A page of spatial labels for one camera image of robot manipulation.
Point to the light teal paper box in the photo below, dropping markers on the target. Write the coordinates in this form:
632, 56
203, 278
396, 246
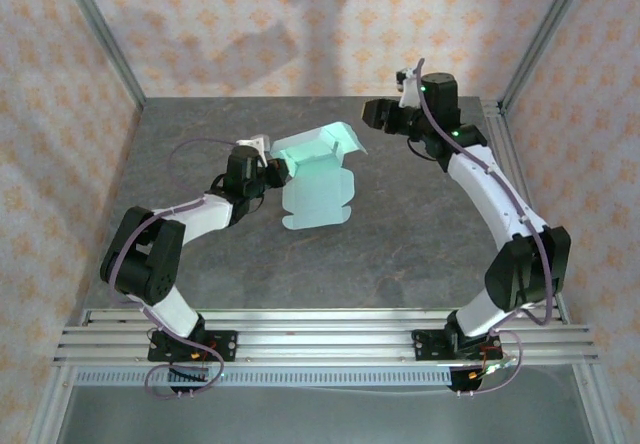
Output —
320, 199

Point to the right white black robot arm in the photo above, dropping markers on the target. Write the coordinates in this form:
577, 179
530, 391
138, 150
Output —
520, 274

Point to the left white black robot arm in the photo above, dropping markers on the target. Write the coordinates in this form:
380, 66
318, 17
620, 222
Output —
150, 264

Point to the green circuit board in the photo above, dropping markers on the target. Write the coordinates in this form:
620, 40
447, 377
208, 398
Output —
492, 368

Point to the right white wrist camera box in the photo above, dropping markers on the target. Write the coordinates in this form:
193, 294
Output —
410, 89

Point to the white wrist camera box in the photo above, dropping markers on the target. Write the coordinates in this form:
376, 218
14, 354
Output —
252, 143
410, 89

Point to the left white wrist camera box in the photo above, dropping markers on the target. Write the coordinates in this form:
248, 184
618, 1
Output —
252, 143

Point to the aluminium table side rail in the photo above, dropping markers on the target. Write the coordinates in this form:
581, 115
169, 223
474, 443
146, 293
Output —
501, 129

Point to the aluminium frame post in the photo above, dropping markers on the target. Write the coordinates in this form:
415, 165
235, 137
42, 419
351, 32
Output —
100, 29
547, 29

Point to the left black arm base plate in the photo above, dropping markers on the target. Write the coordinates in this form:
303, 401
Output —
225, 339

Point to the aluminium mounting rail beam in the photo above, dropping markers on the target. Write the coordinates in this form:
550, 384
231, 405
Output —
325, 339

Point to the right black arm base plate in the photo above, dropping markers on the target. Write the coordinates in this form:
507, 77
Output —
425, 339

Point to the aluminium frame leg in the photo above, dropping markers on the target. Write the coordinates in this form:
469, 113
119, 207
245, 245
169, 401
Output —
592, 404
52, 404

